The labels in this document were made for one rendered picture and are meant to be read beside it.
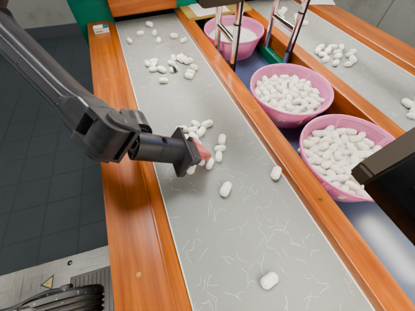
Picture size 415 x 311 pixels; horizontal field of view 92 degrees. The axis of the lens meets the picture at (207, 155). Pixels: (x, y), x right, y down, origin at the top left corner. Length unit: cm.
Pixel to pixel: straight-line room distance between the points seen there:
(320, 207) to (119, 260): 42
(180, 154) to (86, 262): 51
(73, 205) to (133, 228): 107
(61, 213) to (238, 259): 124
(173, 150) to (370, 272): 43
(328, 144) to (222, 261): 44
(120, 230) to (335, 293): 42
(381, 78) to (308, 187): 60
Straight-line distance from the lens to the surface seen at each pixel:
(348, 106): 79
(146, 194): 48
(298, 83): 82
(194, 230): 46
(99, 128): 36
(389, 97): 93
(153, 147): 40
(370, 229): 66
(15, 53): 50
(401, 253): 68
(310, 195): 51
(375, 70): 105
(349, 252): 51
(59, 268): 85
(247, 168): 53
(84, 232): 140
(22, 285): 90
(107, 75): 83
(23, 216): 166
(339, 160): 64
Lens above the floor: 119
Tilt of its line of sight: 56 degrees down
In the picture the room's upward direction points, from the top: straight up
